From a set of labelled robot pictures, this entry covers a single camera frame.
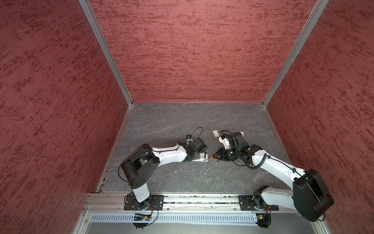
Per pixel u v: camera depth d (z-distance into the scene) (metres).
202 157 0.90
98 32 0.80
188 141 0.82
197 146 0.71
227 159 0.74
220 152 0.77
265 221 0.71
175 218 0.77
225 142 0.79
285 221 0.70
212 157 0.83
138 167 0.46
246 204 0.74
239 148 0.66
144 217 0.71
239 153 0.64
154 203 0.74
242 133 1.03
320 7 0.71
